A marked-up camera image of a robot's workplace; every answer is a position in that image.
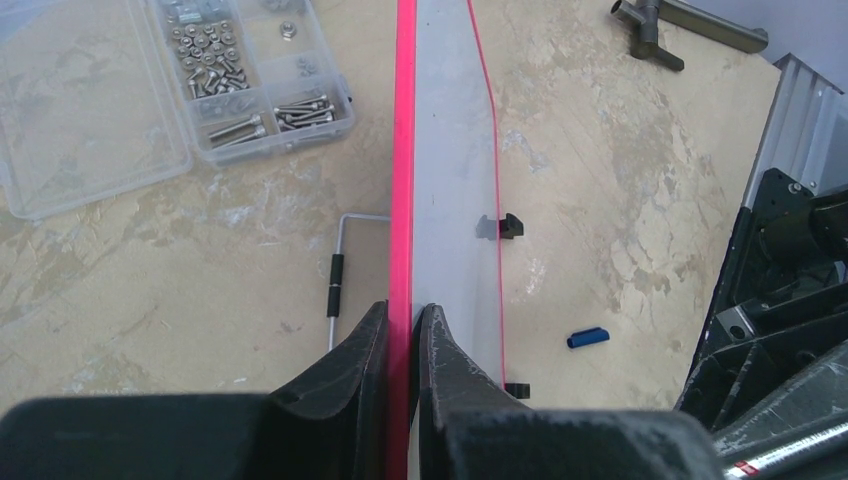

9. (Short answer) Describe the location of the blue marker cap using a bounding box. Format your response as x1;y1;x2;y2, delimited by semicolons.
566;327;610;349

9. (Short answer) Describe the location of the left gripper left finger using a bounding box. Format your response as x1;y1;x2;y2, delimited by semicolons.
1;302;388;479

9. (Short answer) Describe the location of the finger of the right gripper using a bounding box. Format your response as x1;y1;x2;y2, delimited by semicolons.
675;311;847;431
715;357;847;479

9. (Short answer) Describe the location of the red framed whiteboard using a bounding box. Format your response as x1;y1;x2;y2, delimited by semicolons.
384;1;505;479

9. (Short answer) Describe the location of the aluminium frame rail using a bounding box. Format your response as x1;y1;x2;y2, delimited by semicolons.
742;54;847;208

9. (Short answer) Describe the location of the dark metal clamp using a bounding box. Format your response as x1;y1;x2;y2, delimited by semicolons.
609;0;770;73

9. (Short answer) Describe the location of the clear plastic screw box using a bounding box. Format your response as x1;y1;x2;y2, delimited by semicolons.
1;1;355;220

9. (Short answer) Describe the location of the black board foot clip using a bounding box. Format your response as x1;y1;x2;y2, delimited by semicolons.
504;382;531;400
498;213;524;240

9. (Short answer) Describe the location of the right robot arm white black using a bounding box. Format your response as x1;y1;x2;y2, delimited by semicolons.
676;168;847;479

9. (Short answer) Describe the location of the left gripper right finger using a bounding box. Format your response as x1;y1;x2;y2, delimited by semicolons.
416;304;723;479

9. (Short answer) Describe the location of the white whiteboard marker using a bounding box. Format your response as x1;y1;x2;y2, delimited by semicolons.
723;424;847;479

